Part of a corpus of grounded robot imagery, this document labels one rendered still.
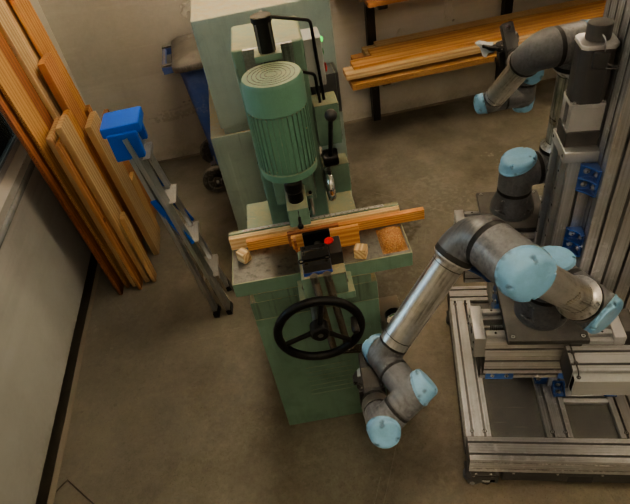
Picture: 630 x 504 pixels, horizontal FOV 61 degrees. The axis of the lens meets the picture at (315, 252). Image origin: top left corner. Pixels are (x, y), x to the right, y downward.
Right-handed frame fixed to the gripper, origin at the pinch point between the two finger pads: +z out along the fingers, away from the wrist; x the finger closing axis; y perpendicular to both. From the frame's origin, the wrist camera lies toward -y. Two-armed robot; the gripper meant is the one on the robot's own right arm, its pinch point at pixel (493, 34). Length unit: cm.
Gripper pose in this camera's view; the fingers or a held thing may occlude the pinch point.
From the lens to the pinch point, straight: 238.0
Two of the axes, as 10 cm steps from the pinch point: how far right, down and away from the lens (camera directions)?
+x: 9.5, -3.0, -0.7
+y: 2.7, 7.0, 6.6
